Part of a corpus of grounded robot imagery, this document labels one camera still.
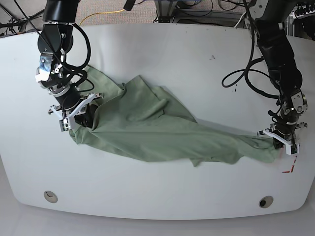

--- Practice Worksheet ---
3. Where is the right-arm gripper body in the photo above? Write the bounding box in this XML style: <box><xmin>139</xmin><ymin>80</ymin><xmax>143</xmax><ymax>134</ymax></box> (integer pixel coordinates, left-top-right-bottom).
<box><xmin>48</xmin><ymin>83</ymin><xmax>98</xmax><ymax>116</ymax></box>

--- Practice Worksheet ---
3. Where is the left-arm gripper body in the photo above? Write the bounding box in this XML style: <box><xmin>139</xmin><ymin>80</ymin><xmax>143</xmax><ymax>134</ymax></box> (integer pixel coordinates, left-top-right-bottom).
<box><xmin>269</xmin><ymin>108</ymin><xmax>300</xmax><ymax>138</ymax></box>

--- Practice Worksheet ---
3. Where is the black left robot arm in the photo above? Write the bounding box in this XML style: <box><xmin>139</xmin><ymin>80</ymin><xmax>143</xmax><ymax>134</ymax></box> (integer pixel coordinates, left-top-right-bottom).
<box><xmin>239</xmin><ymin>0</ymin><xmax>308</xmax><ymax>155</ymax></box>

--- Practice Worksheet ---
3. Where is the green T-shirt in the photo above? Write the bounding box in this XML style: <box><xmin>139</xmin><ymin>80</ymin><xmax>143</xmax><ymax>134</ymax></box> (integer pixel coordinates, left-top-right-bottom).
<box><xmin>69</xmin><ymin>66</ymin><xmax>280</xmax><ymax>166</ymax></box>

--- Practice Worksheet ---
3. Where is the yellow cable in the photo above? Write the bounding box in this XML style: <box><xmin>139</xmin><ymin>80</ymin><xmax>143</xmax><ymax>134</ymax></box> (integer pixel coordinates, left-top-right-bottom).
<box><xmin>79</xmin><ymin>8</ymin><xmax>125</xmax><ymax>26</ymax></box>

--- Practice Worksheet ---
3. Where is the red tape rectangle marking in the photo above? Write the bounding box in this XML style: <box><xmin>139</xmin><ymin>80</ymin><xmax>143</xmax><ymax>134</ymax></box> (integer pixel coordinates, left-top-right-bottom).
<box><xmin>279</xmin><ymin>148</ymin><xmax>299</xmax><ymax>174</ymax></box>

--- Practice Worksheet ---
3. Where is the right table grommet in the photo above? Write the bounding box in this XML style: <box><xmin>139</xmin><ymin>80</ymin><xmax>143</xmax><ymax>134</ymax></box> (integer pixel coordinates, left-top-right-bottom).
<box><xmin>258</xmin><ymin>196</ymin><xmax>274</xmax><ymax>208</ymax></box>

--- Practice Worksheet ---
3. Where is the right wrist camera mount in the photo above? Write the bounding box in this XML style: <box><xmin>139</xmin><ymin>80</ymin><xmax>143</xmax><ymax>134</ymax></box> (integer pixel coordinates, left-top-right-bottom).
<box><xmin>48</xmin><ymin>93</ymin><xmax>103</xmax><ymax>132</ymax></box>

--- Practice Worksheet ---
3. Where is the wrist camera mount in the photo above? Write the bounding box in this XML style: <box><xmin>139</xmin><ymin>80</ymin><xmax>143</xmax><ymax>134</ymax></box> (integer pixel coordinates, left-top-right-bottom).
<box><xmin>257</xmin><ymin>122</ymin><xmax>308</xmax><ymax>155</ymax></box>
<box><xmin>48</xmin><ymin>93</ymin><xmax>103</xmax><ymax>132</ymax></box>

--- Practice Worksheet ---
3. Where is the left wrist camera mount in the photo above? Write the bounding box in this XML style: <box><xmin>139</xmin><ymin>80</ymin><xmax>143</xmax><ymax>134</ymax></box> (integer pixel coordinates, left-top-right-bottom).
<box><xmin>257</xmin><ymin>122</ymin><xmax>308</xmax><ymax>155</ymax></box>

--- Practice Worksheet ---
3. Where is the left table grommet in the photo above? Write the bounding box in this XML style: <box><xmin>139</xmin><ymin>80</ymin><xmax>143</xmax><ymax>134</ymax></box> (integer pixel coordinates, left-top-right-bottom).
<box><xmin>44</xmin><ymin>191</ymin><xmax>58</xmax><ymax>204</ymax></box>

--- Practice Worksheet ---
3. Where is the table grommet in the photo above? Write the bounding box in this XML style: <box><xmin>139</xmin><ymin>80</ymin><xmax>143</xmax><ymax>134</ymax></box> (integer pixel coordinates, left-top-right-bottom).
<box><xmin>44</xmin><ymin>191</ymin><xmax>58</xmax><ymax>204</ymax></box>
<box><xmin>258</xmin><ymin>196</ymin><xmax>274</xmax><ymax>208</ymax></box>

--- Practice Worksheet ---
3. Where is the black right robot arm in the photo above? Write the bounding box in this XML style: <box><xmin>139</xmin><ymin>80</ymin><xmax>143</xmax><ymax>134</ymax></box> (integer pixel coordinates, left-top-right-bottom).
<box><xmin>35</xmin><ymin>0</ymin><xmax>100</xmax><ymax>131</ymax></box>

